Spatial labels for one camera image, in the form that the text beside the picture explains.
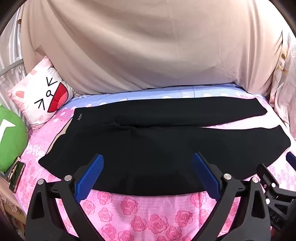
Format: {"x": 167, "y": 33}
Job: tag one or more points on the green plush pillow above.
{"x": 11, "y": 143}

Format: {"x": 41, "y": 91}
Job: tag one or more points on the pink rose bed sheet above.
{"x": 138, "y": 208}

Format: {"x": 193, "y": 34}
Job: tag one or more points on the beige hanging cloth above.
{"x": 150, "y": 46}

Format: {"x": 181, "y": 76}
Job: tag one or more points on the white striped curtain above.
{"x": 10, "y": 46}

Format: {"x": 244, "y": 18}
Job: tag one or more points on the white cat face pillow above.
{"x": 34, "y": 92}

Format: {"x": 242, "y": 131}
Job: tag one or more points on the pale floral blanket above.
{"x": 285, "y": 81}

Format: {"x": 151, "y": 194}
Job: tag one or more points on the black smartphone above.
{"x": 16, "y": 175}

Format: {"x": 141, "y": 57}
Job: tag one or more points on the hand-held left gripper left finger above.
{"x": 90, "y": 176}

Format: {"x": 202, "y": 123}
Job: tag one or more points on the black pants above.
{"x": 150, "y": 150}

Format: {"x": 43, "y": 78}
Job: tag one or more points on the metal bed rail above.
{"x": 11, "y": 67}

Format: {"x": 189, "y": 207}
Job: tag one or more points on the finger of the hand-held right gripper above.
{"x": 291, "y": 159}
{"x": 266, "y": 176}

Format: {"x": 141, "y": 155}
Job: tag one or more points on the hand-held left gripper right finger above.
{"x": 205, "y": 175}

